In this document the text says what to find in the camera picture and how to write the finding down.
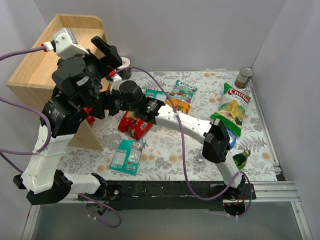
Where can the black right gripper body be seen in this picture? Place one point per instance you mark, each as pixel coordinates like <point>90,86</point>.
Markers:
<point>100,106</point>

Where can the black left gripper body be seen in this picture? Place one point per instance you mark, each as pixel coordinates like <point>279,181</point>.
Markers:
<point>107,53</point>

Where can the red Lot 100 fruit gummy bag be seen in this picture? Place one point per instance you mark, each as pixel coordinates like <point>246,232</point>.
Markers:
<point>133,126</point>

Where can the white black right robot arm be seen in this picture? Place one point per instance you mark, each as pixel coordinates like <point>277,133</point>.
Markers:
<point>212,135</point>

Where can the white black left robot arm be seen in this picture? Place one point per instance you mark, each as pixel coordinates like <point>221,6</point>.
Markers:
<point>77,94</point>

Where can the Fox's mint blossom candy bag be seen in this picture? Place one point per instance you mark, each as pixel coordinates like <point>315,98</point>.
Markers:
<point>182,91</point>

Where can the wooden shelf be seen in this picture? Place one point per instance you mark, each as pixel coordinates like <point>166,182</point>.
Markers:
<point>32,80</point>

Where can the dark tape roll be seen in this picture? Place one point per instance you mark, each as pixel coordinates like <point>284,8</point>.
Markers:
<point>126,71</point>

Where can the teal Fox's bag back side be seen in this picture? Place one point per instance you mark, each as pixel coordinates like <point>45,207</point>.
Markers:
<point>156,94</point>

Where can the teal fox's bag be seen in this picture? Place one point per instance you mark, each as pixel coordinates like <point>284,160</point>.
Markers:
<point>156,94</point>
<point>127,157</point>

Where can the floral patterned table mat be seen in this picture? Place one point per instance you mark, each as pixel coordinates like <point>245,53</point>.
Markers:
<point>167,156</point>

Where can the teal Fox's bag near front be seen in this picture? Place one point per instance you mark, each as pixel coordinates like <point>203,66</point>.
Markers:
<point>127,157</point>

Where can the orange Lot 100 mango gummy bag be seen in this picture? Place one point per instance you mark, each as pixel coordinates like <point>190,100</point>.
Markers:
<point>181,105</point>

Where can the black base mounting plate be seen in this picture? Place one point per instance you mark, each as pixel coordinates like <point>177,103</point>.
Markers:
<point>163,195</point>

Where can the small clear plastic bottle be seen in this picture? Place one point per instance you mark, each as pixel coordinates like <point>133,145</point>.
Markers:
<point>200,156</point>

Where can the green white Chuba chips bag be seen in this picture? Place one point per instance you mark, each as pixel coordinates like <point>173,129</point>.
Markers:
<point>232,109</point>

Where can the tin can orange label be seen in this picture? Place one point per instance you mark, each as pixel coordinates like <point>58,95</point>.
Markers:
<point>243,76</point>

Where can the green glass bottle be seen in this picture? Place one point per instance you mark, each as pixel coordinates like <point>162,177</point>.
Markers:
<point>240,159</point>

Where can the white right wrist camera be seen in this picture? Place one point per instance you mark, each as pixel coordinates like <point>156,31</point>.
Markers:
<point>115,82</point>

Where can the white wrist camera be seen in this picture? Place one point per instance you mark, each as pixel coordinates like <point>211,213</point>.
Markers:
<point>115,82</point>
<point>65,44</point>

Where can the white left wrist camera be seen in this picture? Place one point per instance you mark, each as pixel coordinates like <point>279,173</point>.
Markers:
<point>65,44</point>

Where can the aluminium frame rail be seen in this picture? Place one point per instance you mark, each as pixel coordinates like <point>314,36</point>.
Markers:
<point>276,214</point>

